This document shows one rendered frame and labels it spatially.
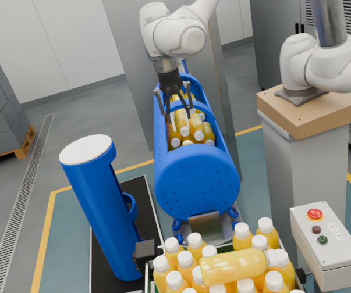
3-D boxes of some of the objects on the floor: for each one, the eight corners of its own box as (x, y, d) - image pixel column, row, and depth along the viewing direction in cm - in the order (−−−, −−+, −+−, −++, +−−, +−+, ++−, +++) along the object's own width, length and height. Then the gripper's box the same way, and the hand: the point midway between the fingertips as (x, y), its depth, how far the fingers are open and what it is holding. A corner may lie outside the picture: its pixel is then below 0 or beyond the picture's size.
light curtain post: (240, 177, 285) (206, -40, 202) (242, 181, 280) (208, -40, 197) (234, 179, 285) (197, -37, 202) (235, 183, 280) (198, -37, 197)
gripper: (191, 60, 114) (203, 119, 125) (142, 72, 115) (159, 129, 126) (193, 65, 107) (206, 128, 119) (141, 78, 108) (159, 139, 120)
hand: (180, 121), depth 121 cm, fingers open, 5 cm apart
